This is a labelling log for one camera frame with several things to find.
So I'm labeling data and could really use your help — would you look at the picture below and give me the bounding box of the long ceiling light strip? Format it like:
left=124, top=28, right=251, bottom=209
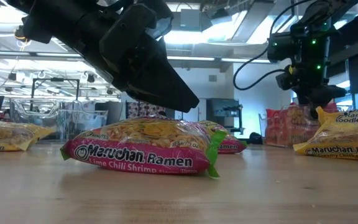
left=0, top=51, right=273, bottom=65

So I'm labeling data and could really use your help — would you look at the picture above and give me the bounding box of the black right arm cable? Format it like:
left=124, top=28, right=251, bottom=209
left=232, top=0, right=290, bottom=91

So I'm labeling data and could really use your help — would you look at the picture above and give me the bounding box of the black gantry frame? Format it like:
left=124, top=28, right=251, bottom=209
left=30, top=77, right=81, bottom=111

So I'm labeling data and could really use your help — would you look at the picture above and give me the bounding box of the black monitor on cart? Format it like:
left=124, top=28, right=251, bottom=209
left=206, top=98, right=244, bottom=134

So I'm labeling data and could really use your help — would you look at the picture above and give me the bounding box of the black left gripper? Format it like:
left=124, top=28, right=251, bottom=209
left=82, top=2, right=201, bottom=114

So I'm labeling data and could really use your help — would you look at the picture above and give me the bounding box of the black yellow cord reel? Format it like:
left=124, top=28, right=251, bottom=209
left=13, top=24, right=31, bottom=43

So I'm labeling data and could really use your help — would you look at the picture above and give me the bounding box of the yellow Maruchan ramen pack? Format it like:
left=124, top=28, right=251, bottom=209
left=0, top=119, right=56, bottom=152
left=293, top=106, right=358, bottom=162

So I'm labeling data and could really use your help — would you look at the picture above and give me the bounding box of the green pink Maruchan ramen pack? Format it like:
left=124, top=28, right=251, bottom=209
left=60, top=116, right=228, bottom=179
left=197, top=119, right=248, bottom=155

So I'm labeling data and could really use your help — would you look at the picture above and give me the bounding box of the silver rectangular air duct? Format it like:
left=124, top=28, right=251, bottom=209
left=202, top=0, right=358, bottom=46

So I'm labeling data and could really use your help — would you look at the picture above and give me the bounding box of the floral patterned panel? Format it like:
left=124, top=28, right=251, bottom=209
left=125, top=101, right=167, bottom=119

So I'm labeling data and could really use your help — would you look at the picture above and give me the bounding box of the clear plastic bin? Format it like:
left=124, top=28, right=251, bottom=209
left=9, top=98, right=109, bottom=144
left=257, top=104, right=348, bottom=147

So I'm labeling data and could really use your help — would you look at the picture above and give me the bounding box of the black round floor object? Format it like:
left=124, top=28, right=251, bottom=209
left=249, top=132, right=264, bottom=146

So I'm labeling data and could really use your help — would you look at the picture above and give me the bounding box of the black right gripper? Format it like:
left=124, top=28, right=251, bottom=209
left=275, top=63, right=347, bottom=121

